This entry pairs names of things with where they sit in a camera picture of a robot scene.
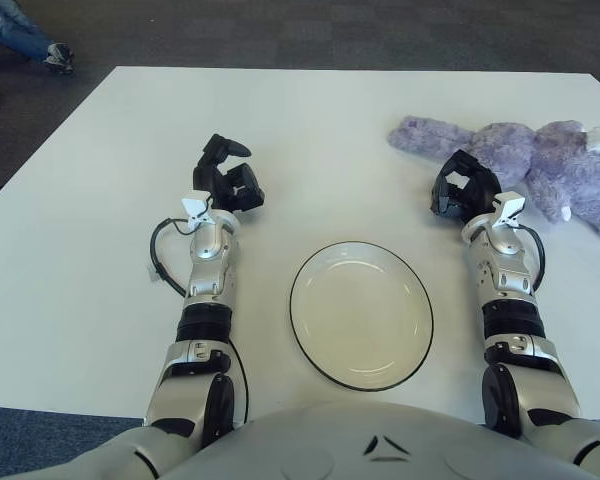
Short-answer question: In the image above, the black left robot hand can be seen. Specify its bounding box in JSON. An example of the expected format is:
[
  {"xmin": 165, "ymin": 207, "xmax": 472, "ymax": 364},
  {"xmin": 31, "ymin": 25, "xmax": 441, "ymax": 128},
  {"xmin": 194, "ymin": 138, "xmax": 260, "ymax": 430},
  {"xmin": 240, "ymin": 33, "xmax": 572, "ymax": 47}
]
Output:
[{"xmin": 191, "ymin": 133, "xmax": 267, "ymax": 214}]

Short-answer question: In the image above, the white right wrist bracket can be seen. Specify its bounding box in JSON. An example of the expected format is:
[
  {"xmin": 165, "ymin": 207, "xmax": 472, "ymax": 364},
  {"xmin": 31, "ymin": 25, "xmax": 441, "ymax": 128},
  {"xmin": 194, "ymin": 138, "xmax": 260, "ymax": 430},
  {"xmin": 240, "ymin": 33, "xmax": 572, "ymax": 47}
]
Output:
[{"xmin": 492, "ymin": 190, "xmax": 527, "ymax": 231}]

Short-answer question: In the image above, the grey robot torso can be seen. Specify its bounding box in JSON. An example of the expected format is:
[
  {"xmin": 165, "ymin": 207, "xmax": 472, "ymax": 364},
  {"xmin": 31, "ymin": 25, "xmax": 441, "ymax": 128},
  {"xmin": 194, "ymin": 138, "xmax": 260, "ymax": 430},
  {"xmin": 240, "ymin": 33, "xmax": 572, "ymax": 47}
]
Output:
[{"xmin": 0, "ymin": 399, "xmax": 600, "ymax": 480}]

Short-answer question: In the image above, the grey sneaker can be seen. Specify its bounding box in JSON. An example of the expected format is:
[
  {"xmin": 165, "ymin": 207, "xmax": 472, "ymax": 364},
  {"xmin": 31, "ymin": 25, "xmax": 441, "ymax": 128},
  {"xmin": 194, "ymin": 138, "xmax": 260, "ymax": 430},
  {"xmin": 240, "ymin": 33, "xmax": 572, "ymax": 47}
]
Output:
[{"xmin": 43, "ymin": 42, "xmax": 75, "ymax": 75}]

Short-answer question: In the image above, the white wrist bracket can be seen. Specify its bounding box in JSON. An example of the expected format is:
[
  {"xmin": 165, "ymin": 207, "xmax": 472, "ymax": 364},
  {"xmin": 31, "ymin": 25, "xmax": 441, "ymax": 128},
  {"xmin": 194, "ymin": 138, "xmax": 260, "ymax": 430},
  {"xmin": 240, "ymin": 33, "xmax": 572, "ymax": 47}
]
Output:
[
  {"xmin": 492, "ymin": 190, "xmax": 527, "ymax": 231},
  {"xmin": 181, "ymin": 191, "xmax": 215, "ymax": 234}
]

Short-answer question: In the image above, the person's leg in jeans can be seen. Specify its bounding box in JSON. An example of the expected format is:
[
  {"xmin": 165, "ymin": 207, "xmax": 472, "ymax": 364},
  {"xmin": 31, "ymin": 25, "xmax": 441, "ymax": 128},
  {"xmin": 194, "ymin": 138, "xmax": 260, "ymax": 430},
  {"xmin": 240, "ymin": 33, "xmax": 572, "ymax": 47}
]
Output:
[{"xmin": 0, "ymin": 0, "xmax": 56, "ymax": 61}]

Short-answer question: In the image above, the purple plush bunny doll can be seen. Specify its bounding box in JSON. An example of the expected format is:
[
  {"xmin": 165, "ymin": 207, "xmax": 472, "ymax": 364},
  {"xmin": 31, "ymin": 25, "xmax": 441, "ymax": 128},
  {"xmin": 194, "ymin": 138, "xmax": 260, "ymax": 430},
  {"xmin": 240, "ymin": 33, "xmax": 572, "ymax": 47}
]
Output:
[{"xmin": 385, "ymin": 114, "xmax": 600, "ymax": 242}]

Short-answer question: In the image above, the white plate with black rim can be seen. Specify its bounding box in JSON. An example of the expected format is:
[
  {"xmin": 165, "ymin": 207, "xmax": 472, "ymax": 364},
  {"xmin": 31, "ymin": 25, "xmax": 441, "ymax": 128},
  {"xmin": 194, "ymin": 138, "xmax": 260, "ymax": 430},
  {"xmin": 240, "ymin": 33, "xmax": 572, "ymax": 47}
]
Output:
[{"xmin": 288, "ymin": 240, "xmax": 435, "ymax": 392}]

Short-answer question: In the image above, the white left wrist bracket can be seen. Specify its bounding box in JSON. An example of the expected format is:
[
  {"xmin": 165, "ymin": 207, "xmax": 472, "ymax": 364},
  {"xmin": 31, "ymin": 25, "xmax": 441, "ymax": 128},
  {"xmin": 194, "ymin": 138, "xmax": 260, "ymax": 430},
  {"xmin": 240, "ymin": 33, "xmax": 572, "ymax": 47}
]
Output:
[{"xmin": 181, "ymin": 191, "xmax": 215, "ymax": 234}]

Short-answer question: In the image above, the black right forearm cable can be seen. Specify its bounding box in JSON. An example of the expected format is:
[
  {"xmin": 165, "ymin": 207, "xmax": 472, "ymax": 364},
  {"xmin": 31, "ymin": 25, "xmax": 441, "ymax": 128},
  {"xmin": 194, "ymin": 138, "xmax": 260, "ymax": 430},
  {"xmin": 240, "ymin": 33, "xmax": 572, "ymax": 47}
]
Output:
[{"xmin": 522, "ymin": 224, "xmax": 549, "ymax": 296}]

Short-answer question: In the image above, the black forearm cable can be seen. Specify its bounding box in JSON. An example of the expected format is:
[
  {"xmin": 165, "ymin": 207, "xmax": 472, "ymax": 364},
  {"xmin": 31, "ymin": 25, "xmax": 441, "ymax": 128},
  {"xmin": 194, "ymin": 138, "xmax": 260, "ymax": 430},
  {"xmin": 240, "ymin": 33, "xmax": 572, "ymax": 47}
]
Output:
[
  {"xmin": 522, "ymin": 224, "xmax": 549, "ymax": 296},
  {"xmin": 149, "ymin": 217, "xmax": 191, "ymax": 299}
]

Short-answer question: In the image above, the black left forearm cable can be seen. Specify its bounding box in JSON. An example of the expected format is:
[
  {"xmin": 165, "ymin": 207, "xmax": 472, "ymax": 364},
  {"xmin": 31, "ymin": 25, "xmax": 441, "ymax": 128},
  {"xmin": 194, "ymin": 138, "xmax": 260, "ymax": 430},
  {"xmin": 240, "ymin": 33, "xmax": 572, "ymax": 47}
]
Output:
[{"xmin": 149, "ymin": 217, "xmax": 191, "ymax": 299}]

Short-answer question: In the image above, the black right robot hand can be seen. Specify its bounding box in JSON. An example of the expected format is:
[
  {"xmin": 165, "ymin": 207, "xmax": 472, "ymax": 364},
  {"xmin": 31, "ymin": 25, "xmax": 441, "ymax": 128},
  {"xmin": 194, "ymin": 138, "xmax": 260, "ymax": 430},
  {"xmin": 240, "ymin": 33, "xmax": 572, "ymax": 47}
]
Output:
[{"xmin": 428, "ymin": 148, "xmax": 504, "ymax": 224}]

